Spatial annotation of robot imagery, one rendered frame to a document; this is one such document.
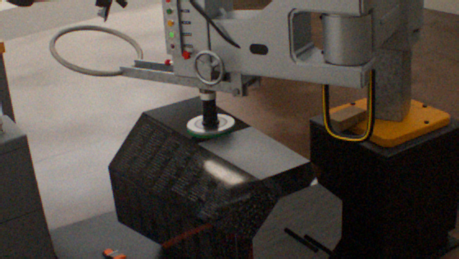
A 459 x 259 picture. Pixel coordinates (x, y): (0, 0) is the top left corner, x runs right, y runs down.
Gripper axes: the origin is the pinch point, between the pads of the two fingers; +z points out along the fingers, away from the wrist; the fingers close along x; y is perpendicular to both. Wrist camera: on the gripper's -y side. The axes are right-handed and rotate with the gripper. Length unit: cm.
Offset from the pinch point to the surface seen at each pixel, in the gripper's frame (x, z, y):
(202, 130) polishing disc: 69, 8, -59
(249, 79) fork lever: 61, -18, -73
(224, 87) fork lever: 68, -15, -62
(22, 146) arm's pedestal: 57, 50, 25
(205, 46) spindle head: 66, -31, -50
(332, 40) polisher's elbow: 90, -59, -92
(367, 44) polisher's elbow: 90, -61, -106
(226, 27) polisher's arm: 69, -43, -56
